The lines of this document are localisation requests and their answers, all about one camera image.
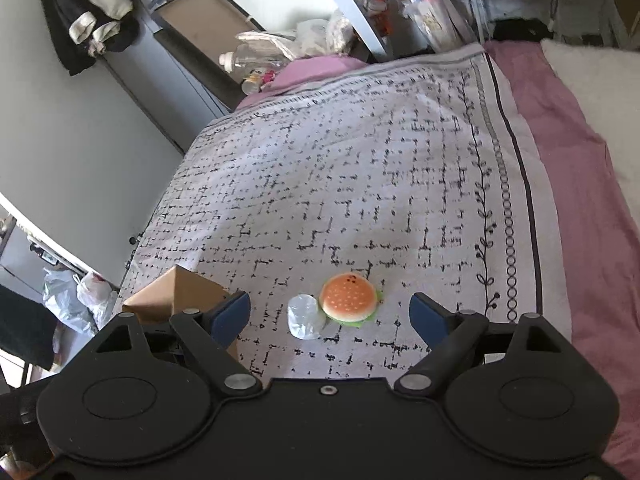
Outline hanging black and white clothes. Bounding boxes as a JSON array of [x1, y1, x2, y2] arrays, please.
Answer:
[[37, 0, 142, 77]]

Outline hanging dark cloth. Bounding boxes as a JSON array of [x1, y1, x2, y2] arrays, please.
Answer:
[[0, 284, 64, 372]]

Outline clear plastic bottle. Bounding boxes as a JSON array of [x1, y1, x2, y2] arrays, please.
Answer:
[[218, 42, 292, 76]]

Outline white shopping bag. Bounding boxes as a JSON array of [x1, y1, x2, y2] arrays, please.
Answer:
[[399, 0, 467, 54]]

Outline flat cardboard box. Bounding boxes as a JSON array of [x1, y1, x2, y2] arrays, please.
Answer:
[[152, 0, 267, 112]]

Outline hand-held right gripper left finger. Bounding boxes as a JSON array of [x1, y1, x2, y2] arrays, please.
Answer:
[[91, 291, 264, 401]]

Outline clear plastic packet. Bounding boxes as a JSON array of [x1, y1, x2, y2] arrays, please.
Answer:
[[287, 294, 324, 341]]

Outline white duvet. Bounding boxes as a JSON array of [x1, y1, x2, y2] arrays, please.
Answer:
[[540, 37, 640, 222]]

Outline crumpled plastic bags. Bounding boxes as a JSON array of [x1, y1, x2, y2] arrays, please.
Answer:
[[235, 18, 362, 62]]

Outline hamburger plush toy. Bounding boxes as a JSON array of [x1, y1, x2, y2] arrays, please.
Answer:
[[319, 272, 386, 329]]

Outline white desk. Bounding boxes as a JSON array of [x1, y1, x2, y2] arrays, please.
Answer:
[[322, 0, 640, 61]]

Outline cardboard box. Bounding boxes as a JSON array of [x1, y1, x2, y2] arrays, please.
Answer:
[[122, 266, 242, 362], [152, 0, 267, 112]]

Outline black and white printed blanket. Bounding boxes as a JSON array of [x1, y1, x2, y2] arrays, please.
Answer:
[[120, 42, 574, 382]]

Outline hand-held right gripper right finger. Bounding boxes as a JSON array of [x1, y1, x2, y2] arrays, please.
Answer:
[[393, 292, 571, 400]]

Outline white plastic bag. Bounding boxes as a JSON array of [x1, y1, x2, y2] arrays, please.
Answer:
[[75, 272, 119, 332]]

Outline grey plastic bag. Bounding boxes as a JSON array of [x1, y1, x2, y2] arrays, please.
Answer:
[[42, 266, 92, 334]]

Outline grey door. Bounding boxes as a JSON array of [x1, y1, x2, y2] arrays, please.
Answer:
[[97, 0, 237, 157]]

